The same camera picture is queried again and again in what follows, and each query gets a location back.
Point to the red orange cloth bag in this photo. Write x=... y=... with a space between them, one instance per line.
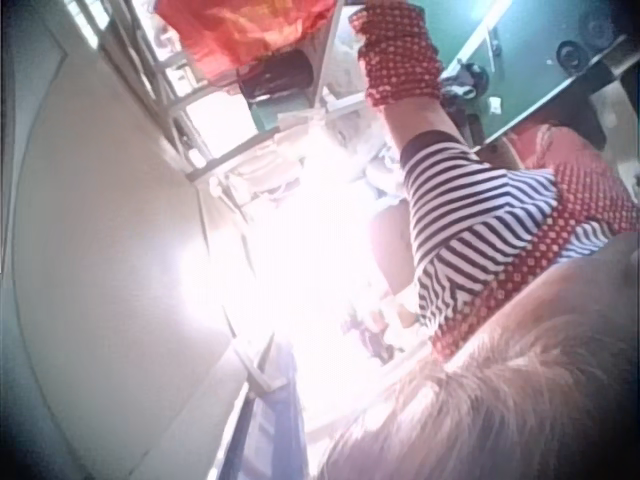
x=235 y=30

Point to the blue fabric item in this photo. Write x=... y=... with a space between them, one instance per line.
x=277 y=415

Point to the small black round disc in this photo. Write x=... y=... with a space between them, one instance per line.
x=572 y=54

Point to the large black round disc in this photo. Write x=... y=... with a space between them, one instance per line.
x=597 y=25

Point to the black tool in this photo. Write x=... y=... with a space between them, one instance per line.
x=470 y=80

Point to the white metal shelf rack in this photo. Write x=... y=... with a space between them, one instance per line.
x=172 y=100

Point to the green work table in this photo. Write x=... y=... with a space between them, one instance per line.
x=530 y=55

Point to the black bag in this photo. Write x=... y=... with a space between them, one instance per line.
x=277 y=75

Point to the white cloth bundle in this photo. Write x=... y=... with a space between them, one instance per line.
x=260 y=175

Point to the small white paper piece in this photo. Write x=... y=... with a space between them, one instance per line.
x=495 y=104

